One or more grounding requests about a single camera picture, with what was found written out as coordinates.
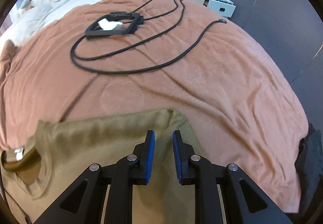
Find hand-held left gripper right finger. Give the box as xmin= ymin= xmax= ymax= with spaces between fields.
xmin=172 ymin=130 xmax=293 ymax=224

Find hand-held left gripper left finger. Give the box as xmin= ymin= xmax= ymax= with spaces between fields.
xmin=35 ymin=130 xmax=155 ymax=224

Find mustard yellow printed t-shirt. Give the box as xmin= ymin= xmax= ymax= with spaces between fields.
xmin=0 ymin=108 xmax=222 ymax=224

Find folded black clothes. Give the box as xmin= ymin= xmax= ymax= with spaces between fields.
xmin=294 ymin=123 xmax=323 ymax=214

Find brown blanket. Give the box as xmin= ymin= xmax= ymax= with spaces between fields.
xmin=0 ymin=0 xmax=309 ymax=214

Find white tissue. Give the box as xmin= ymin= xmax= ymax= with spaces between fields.
xmin=98 ymin=19 xmax=124 ymax=31

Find cream bed sheet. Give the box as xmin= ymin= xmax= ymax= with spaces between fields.
xmin=0 ymin=0 xmax=167 ymax=46

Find thick black cable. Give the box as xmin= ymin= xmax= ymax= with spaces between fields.
xmin=71 ymin=18 xmax=228 ymax=74

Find black square frame device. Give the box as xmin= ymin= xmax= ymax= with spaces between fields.
xmin=86 ymin=12 xmax=145 ymax=38

